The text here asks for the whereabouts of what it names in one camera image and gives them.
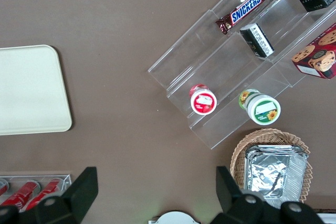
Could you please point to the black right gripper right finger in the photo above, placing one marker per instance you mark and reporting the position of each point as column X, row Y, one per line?
column 228, row 195

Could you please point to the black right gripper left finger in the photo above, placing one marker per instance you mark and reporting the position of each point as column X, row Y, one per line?
column 78, row 192

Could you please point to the aluminium foil tray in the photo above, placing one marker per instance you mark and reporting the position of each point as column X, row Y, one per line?
column 273, row 148
column 273, row 176

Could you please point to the woven wicker basket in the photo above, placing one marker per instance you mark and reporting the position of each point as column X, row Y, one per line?
column 273, row 137

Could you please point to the cream plastic tray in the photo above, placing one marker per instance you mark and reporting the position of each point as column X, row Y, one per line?
column 29, row 90

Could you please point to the clear acrylic can holder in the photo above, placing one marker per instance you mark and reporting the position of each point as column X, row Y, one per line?
column 65, row 179

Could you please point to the red cola can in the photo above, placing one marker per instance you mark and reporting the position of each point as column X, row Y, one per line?
column 22, row 193
column 3, row 186
column 46, row 191

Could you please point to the white round disc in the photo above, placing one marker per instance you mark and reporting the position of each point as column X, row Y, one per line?
column 175, row 218

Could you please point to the green sunflower yogurt cup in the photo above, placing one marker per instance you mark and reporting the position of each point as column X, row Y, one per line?
column 262, row 108

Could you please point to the red strawberry yogurt cup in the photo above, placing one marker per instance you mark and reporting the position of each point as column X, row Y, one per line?
column 202, row 101

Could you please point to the clear acrylic tiered shelf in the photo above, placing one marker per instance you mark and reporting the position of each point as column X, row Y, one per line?
column 223, row 58

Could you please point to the small black white carton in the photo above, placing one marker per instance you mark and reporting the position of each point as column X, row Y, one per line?
column 258, row 41

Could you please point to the red chocolate chip cookie box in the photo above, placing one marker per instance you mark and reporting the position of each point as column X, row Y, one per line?
column 319, row 54

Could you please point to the Snickers chocolate bar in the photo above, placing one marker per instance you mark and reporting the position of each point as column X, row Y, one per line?
column 245, row 10

